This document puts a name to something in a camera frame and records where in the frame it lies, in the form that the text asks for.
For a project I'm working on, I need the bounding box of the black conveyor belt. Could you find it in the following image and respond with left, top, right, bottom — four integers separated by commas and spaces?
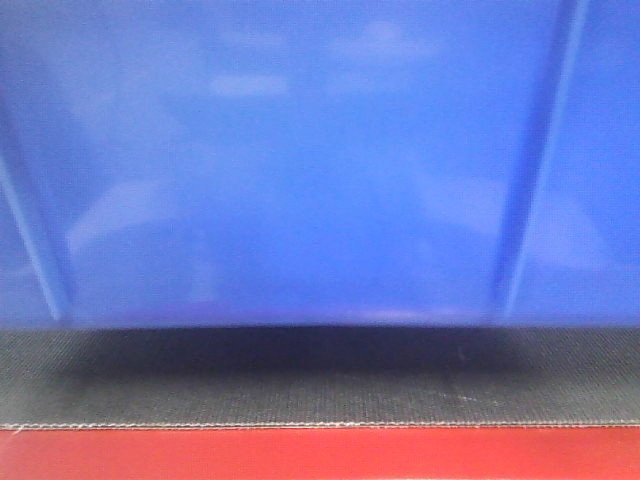
1, 327, 639, 430

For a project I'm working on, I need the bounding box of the red conveyor side frame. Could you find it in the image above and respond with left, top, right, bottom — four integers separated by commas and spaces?
1, 427, 639, 479

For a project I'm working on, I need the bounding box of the large blue plastic bin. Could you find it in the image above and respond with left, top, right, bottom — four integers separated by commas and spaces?
1, 1, 639, 329

